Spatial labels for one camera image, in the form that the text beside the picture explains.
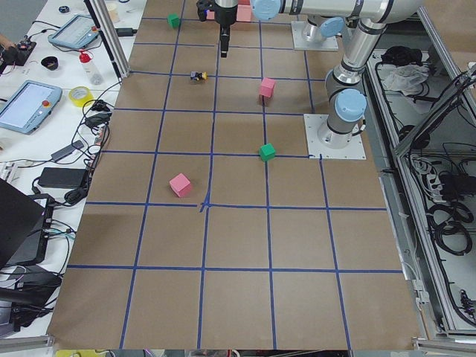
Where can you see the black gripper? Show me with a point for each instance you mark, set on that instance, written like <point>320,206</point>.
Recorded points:
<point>225,16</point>

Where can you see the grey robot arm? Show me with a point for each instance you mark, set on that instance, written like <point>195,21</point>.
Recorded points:
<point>325,19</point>
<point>347,104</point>

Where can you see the green foam cube near bin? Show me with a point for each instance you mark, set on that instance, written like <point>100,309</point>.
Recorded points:
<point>173,20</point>

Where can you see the pink foam cube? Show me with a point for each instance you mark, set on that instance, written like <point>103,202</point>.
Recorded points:
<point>181,185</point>
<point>267,86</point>

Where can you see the black power adapter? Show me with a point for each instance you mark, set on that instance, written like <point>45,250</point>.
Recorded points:
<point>126,32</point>

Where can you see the white plastic cup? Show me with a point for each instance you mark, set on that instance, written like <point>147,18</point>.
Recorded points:
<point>112,9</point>

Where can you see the clear squeeze bottle red cap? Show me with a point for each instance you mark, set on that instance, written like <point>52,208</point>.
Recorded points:
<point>90,68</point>

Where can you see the teach pendant tablet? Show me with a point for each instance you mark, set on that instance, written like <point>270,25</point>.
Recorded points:
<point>29,106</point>
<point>75,34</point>

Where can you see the pink foam cube far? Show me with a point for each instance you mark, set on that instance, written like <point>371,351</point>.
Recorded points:
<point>181,185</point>

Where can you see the yellow tape roll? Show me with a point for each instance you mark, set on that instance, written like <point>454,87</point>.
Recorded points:
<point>81,96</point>

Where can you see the large black power brick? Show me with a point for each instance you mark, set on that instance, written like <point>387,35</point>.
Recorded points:
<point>54,177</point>

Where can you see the black laptop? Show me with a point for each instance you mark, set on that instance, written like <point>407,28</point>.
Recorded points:
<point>24,222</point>

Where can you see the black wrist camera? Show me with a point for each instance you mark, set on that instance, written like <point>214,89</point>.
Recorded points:
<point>203,6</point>

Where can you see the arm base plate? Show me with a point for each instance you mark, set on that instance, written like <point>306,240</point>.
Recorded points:
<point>308,37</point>
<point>323,143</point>

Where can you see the aluminium frame post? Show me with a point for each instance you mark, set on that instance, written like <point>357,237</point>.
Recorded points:
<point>98,11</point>

